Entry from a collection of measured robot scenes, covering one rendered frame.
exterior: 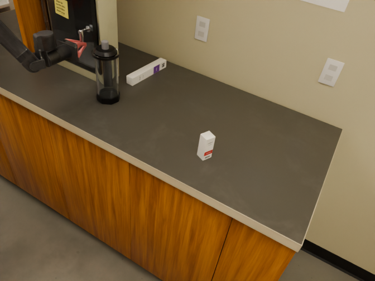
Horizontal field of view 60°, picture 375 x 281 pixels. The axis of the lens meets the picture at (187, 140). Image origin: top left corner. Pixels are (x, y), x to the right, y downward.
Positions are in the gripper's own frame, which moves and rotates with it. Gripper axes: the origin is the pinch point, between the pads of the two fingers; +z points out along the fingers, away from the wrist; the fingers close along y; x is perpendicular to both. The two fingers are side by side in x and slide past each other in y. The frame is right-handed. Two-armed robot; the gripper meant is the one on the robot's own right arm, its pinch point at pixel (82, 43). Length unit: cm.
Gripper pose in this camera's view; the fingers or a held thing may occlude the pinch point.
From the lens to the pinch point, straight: 149.3
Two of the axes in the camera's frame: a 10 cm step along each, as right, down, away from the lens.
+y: -8.5, -4.1, 3.2
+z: 5.1, -5.2, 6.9
